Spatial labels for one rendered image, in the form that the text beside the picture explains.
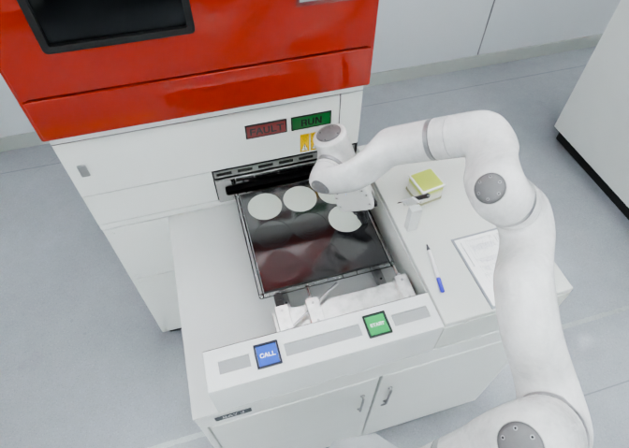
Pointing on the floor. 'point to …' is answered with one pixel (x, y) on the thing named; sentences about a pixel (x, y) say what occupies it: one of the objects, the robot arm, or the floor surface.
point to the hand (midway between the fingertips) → (362, 215)
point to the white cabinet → (363, 399)
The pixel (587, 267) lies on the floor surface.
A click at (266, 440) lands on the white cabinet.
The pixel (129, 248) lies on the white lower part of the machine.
